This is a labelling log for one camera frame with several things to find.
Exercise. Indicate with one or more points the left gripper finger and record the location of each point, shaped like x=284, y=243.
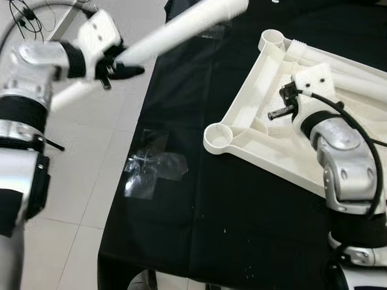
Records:
x=130, y=71

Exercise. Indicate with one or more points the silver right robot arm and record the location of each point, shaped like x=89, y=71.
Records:
x=344, y=163

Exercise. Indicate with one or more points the clear tape strip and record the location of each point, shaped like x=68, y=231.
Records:
x=172, y=168
x=214, y=31
x=148, y=145

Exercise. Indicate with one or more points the black folding chair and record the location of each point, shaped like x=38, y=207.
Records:
x=54, y=145

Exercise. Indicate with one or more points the black tablecloth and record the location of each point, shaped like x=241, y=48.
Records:
x=211, y=211

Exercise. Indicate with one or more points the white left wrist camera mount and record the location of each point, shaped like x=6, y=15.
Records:
x=100, y=33

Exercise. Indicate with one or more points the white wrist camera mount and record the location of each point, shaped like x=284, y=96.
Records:
x=314, y=78
x=100, y=33

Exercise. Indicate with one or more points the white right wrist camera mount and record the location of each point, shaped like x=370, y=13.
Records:
x=314, y=78

